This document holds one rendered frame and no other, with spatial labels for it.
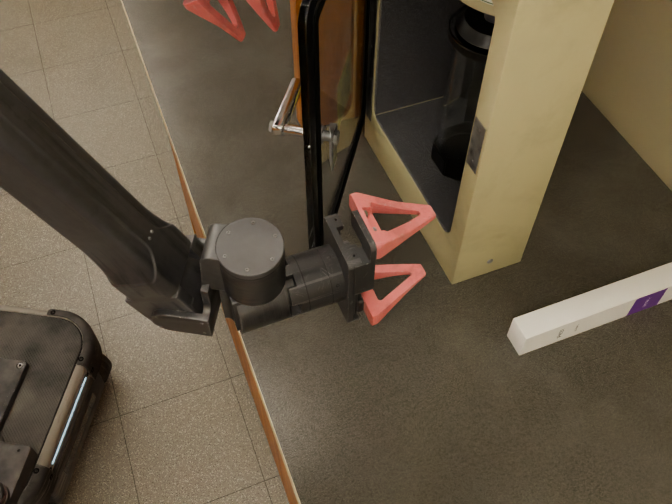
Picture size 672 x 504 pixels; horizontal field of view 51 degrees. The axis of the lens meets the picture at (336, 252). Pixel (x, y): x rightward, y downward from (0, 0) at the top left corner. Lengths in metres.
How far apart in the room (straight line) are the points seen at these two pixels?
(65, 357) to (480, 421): 1.18
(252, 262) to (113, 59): 2.44
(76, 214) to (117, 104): 2.22
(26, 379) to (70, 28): 1.74
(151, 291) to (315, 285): 0.15
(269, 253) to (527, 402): 0.46
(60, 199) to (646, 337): 0.76
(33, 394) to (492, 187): 1.28
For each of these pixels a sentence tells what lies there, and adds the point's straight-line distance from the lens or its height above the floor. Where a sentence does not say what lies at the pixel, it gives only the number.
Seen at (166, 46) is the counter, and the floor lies 0.94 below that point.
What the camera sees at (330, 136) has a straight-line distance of 0.80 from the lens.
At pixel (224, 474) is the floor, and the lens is 1.89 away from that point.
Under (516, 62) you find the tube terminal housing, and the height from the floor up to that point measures 1.32.
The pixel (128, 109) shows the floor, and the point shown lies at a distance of 2.74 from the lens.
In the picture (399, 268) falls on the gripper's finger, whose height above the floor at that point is 1.15.
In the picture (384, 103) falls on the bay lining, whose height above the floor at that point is 1.03.
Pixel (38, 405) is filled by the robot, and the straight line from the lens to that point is 1.81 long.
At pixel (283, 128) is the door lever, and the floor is 1.20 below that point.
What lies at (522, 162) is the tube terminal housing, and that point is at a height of 1.17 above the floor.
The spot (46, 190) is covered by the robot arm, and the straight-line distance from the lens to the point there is 0.55.
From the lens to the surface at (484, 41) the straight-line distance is 0.88.
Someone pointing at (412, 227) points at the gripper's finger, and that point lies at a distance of 0.65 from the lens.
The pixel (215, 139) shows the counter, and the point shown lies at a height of 0.94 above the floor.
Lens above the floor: 1.76
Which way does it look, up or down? 54 degrees down
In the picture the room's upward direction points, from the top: straight up
